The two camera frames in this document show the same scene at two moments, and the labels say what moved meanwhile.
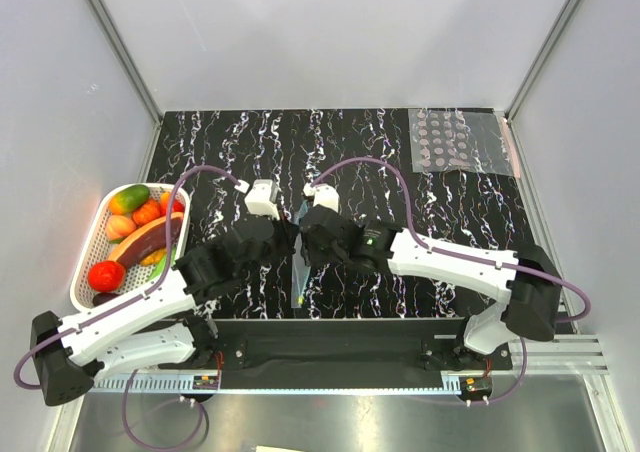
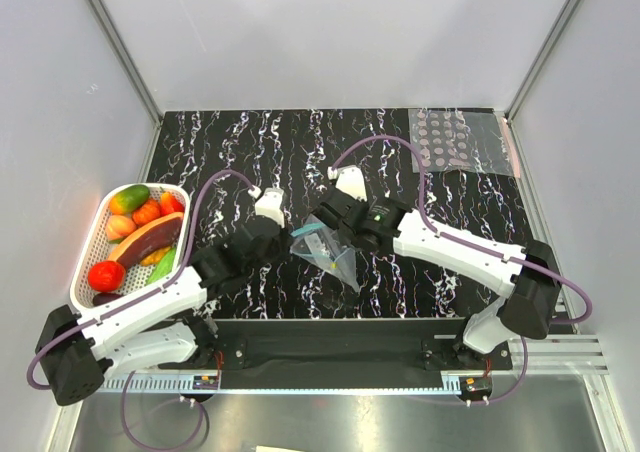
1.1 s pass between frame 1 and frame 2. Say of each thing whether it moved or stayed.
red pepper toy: stayed
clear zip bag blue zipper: moved
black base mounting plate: stayed
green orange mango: stayed
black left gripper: stayed
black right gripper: moved
